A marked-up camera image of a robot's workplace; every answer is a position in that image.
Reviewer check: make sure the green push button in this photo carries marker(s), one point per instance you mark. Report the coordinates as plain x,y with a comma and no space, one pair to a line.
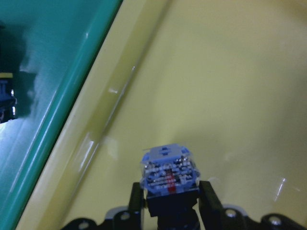
7,98

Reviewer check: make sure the green plastic tray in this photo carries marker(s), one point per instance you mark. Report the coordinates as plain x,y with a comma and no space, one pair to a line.
49,46

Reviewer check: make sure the yellow plastic tray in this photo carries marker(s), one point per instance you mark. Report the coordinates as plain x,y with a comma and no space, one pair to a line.
225,78

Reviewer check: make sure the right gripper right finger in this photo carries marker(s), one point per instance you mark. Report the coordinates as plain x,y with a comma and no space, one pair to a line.
217,217

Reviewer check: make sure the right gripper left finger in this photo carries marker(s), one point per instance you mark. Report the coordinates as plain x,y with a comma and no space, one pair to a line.
128,217

